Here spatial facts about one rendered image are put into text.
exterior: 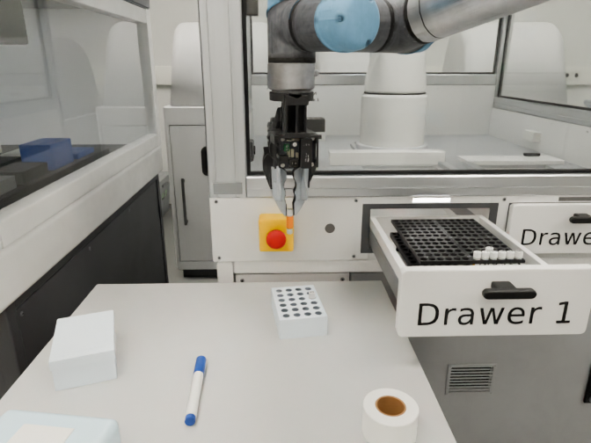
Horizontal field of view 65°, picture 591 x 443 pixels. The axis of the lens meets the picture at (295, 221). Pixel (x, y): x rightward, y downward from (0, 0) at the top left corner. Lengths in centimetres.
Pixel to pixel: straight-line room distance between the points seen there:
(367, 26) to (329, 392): 51
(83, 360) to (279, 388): 29
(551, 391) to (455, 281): 73
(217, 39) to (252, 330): 54
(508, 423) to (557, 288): 69
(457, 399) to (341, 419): 68
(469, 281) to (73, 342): 60
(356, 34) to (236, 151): 42
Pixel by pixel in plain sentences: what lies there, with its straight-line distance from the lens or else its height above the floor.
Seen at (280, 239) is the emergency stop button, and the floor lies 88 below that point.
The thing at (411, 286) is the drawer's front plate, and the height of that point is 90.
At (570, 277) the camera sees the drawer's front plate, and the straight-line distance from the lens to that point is 80.
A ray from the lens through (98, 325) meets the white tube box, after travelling 83.
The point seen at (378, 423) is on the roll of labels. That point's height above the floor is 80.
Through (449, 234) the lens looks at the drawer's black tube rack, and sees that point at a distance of 95.
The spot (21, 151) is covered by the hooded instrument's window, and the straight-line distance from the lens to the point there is 106.
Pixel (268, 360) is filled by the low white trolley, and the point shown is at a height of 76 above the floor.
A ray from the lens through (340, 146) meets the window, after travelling 99.
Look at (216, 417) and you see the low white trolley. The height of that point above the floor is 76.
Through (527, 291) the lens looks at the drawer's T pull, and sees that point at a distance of 73.
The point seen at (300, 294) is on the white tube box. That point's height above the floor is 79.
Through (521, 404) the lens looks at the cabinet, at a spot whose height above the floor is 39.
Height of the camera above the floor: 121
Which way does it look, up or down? 19 degrees down
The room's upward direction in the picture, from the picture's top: straight up
